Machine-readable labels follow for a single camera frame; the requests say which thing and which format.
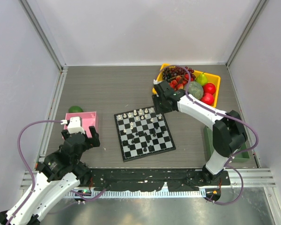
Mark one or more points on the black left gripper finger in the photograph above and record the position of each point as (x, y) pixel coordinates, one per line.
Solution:
(65, 134)
(94, 140)

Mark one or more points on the dark grape bunch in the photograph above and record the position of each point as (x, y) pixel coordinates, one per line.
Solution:
(170, 73)

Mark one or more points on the red apple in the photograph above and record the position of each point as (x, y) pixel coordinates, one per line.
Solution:
(207, 98)
(209, 88)

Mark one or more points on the green plastic tray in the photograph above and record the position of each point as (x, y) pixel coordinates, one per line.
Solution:
(224, 146)

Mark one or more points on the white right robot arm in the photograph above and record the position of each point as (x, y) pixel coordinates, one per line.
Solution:
(227, 128)

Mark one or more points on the green pear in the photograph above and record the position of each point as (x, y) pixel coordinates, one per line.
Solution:
(202, 79)

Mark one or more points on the black white chess board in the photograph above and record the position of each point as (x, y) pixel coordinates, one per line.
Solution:
(142, 134)

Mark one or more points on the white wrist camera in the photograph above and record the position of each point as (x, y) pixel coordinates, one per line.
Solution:
(74, 125)

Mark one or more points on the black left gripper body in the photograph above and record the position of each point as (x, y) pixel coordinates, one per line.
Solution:
(88, 145)

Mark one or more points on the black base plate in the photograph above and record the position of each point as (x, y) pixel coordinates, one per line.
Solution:
(149, 180)

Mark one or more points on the yellow plastic fruit tray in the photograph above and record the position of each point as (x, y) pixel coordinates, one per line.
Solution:
(215, 79)

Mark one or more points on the pink plastic box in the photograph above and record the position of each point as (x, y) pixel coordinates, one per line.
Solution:
(88, 119)

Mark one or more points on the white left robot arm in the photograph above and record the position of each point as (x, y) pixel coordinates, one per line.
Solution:
(57, 175)

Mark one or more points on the green lime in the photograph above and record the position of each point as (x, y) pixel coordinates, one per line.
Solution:
(75, 109)

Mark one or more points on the green netted melon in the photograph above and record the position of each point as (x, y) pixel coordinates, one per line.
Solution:
(195, 89)

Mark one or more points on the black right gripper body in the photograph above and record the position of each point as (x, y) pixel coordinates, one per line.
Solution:
(160, 106)

